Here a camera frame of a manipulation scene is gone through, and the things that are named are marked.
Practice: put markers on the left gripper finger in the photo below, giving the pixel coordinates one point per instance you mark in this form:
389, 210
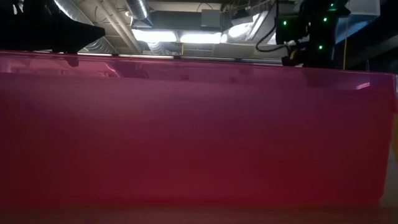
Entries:
74, 34

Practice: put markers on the red plastic bin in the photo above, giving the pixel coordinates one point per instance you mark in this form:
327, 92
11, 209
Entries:
199, 130

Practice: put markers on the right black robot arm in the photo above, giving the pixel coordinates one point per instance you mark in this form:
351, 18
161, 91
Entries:
311, 18

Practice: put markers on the grey horizontal overhead bar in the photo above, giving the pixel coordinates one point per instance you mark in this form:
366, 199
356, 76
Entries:
146, 56

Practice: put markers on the ceiling light panel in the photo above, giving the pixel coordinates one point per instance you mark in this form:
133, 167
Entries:
155, 35
200, 38

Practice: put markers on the angled ceiling light fixture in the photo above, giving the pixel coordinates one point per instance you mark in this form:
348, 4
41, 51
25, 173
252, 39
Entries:
241, 31

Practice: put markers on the grey ceiling box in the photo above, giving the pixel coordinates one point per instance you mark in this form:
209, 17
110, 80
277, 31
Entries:
211, 18

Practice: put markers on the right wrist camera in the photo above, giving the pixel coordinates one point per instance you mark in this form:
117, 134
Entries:
293, 57

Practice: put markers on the corrugated silver air duct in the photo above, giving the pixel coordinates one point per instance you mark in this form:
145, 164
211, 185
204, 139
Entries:
102, 46

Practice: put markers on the large rectangular metal duct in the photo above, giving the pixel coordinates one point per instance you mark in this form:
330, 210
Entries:
357, 21

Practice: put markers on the round silver air duct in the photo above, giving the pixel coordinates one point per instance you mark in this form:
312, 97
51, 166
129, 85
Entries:
138, 9

